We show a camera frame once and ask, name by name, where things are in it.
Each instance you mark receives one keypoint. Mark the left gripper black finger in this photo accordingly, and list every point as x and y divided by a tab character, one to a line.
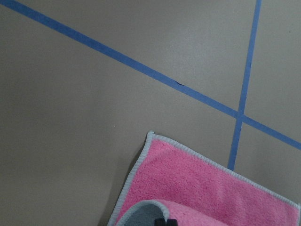
163	222

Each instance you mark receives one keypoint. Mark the pink and grey towel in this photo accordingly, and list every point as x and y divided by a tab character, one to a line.
171	181

